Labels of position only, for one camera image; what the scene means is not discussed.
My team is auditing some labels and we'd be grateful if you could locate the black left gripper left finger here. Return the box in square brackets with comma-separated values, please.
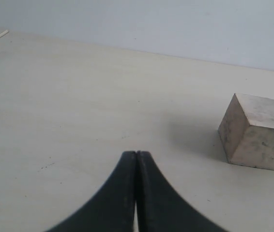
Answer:
[49, 151, 137, 232]

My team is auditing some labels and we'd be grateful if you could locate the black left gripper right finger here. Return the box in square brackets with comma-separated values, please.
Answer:
[136, 151, 226, 232]

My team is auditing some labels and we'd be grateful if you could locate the largest wooden cube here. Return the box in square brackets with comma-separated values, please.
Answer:
[218, 93, 274, 170]

